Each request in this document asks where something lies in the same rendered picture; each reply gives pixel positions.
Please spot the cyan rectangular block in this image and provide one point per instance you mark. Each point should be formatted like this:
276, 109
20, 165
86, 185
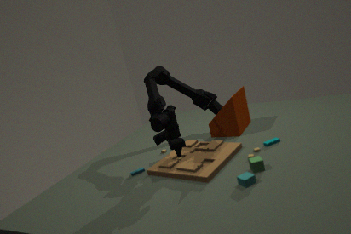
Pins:
272, 141

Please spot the teal cube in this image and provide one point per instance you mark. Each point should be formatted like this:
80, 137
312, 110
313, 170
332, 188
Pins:
246, 179

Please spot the teal flat bar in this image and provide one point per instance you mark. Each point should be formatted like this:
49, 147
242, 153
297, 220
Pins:
139, 170

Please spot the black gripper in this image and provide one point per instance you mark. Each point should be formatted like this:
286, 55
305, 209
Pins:
176, 142

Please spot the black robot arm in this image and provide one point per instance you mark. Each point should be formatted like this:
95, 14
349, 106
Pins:
161, 119

